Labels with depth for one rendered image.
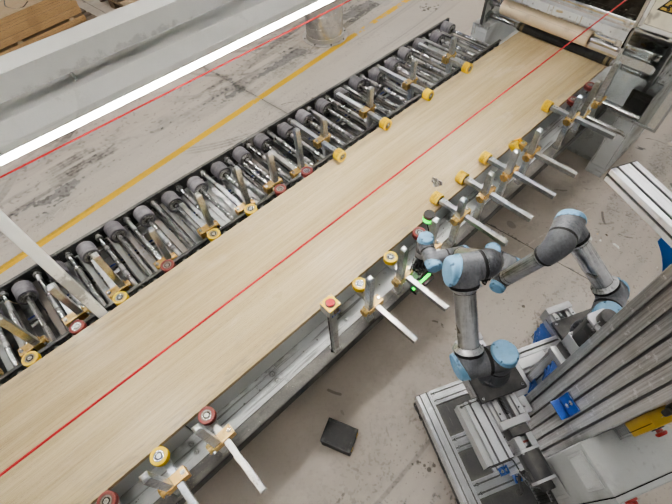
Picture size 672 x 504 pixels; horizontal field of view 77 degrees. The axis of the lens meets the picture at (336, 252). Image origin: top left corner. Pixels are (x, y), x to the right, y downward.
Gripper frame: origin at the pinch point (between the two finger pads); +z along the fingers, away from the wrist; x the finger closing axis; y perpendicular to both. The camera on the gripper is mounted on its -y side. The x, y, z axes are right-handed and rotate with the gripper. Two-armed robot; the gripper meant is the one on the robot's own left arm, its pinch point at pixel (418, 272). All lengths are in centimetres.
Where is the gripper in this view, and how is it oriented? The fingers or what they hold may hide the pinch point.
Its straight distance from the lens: 236.2
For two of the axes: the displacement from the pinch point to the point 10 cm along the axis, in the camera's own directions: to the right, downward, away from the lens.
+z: 0.4, 5.7, 8.2
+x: 8.9, 3.5, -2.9
